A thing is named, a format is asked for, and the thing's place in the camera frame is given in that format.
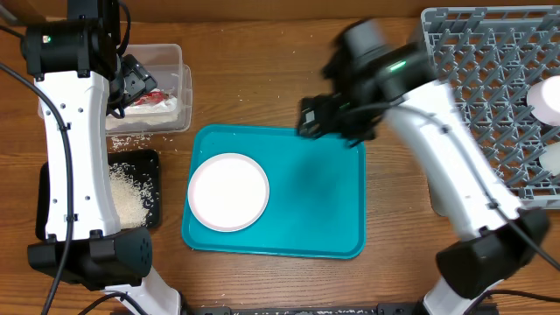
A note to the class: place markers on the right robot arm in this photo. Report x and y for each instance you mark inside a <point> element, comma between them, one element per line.
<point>373,83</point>

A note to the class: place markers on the teal serving tray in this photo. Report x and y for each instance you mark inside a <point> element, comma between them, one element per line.
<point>318,194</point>

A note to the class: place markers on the food scraps and rice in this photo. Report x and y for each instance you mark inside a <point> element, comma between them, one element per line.
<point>134,199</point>

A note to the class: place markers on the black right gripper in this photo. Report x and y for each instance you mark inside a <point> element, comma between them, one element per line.
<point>318,106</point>

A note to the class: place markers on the large pink plate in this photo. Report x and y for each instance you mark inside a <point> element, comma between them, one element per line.
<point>228,192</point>

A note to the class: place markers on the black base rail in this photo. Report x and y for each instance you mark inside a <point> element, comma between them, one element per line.
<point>380,309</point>

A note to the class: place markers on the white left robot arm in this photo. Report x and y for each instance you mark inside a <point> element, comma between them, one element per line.
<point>83,240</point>

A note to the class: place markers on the white tissue pile in bin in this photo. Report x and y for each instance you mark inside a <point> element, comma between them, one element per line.
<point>145,117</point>

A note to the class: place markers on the grey dishwasher rack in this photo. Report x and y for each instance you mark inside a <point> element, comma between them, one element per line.
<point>492,56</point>

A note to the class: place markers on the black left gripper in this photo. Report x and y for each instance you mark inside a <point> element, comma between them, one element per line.
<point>139,81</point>

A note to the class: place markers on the small pink saucer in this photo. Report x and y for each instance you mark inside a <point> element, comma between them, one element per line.
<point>543,97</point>

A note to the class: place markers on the light green cup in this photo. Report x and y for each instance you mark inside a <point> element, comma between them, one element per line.
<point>550,159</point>

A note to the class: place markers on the clear plastic waste bin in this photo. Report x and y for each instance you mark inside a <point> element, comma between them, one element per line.
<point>97,92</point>

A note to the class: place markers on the black rectangular tray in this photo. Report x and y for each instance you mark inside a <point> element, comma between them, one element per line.
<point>147,165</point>

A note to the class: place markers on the red snack wrapper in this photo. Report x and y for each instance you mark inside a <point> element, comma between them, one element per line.
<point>152,98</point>

